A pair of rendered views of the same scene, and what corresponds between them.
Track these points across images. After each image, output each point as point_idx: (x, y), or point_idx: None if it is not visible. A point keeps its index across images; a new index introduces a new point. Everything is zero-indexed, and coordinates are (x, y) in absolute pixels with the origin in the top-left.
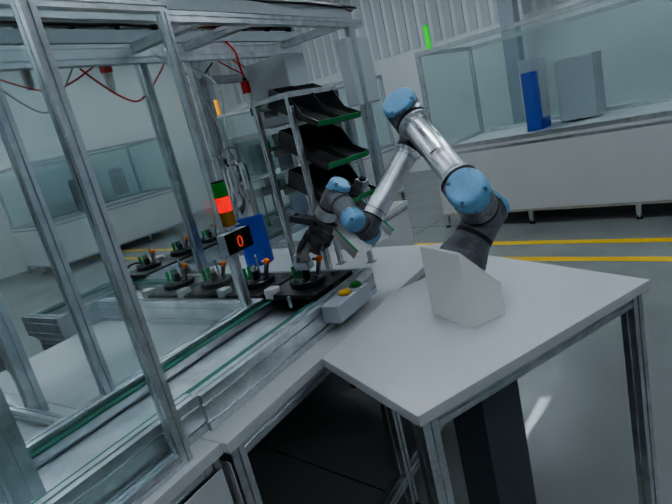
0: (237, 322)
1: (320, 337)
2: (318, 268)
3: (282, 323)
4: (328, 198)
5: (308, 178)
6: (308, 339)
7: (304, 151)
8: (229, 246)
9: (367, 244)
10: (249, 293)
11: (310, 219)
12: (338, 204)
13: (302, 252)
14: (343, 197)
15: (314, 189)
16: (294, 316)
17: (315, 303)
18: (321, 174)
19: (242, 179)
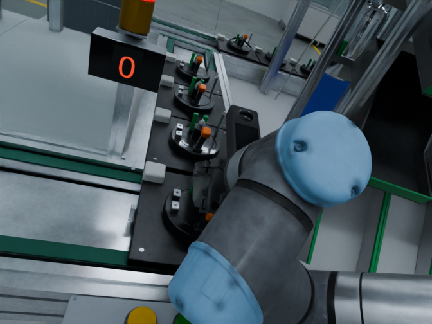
0: (55, 164)
1: (44, 319)
2: (202, 223)
3: (16, 242)
4: (254, 157)
5: (372, 76)
6: (1, 310)
7: (427, 13)
8: (93, 58)
9: (351, 262)
10: (155, 145)
11: (234, 149)
12: (231, 208)
13: (198, 179)
14: (270, 208)
15: (366, 106)
16: (49, 251)
17: (93, 273)
18: (424, 96)
19: (363, 29)
